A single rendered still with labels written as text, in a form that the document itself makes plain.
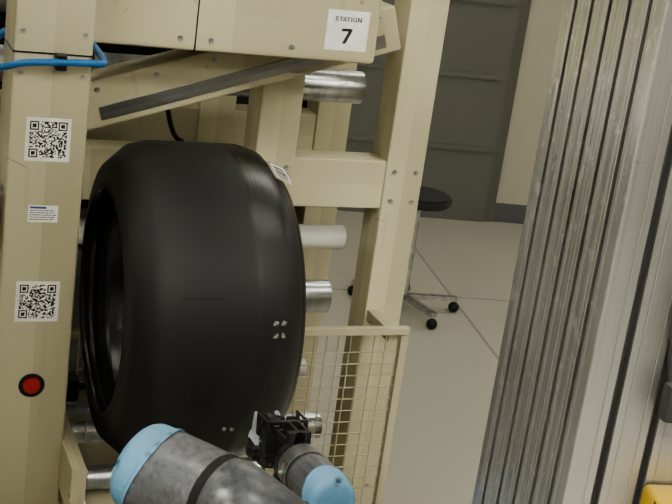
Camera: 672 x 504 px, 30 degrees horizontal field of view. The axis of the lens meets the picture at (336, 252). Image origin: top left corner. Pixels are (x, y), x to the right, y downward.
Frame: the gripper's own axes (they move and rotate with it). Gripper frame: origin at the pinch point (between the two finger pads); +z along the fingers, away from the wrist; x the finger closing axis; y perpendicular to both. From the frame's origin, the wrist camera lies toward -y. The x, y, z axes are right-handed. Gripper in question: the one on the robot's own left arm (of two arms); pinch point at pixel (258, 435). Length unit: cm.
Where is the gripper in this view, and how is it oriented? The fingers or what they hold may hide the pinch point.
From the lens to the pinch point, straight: 216.2
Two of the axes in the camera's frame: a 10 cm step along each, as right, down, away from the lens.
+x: -9.3, -0.1, -3.7
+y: 0.8, -9.8, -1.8
